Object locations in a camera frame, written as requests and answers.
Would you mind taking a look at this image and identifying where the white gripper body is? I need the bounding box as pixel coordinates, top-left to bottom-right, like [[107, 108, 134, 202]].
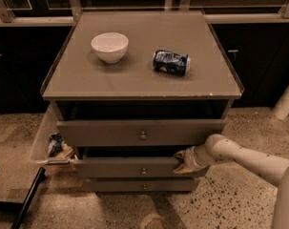
[[184, 147, 207, 172]]

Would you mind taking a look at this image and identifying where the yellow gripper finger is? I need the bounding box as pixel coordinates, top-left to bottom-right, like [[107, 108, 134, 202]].
[[174, 163, 192, 175], [174, 150, 186, 160]]

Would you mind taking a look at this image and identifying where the grey drawer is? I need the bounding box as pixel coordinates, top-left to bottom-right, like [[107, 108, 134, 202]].
[[87, 177, 199, 193], [57, 119, 226, 147], [72, 146, 212, 179]]

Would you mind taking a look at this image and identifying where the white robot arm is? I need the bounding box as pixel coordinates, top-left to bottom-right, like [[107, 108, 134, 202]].
[[174, 134, 289, 229]]

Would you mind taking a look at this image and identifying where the grey top drawer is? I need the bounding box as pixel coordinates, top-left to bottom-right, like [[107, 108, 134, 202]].
[[57, 119, 226, 147]]

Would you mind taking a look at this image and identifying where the grey drawer cabinet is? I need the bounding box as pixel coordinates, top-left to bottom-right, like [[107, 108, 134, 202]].
[[39, 10, 245, 194]]

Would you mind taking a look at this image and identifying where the grey bottom drawer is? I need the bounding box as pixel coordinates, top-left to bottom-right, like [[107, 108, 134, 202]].
[[87, 177, 199, 193]]

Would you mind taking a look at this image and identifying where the crushed blue soda can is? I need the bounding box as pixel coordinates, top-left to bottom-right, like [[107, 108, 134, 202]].
[[153, 50, 191, 75]]

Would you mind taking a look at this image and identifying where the white table leg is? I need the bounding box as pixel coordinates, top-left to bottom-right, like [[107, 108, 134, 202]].
[[272, 85, 289, 120]]

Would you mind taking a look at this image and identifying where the blue snack bag in bin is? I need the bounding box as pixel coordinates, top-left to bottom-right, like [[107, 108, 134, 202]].
[[48, 133, 63, 157]]

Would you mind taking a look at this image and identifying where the white ceramic bowl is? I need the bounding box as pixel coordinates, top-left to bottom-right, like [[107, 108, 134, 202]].
[[91, 32, 129, 64]]

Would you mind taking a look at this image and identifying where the clear plastic bin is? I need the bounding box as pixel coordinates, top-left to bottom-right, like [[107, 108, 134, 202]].
[[31, 105, 77, 174]]

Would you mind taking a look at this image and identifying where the black bar on floor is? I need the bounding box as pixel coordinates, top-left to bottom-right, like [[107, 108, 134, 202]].
[[10, 167, 46, 229]]

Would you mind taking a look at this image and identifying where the metal window frame rail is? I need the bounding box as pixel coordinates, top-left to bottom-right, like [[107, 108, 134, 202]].
[[0, 0, 289, 27]]

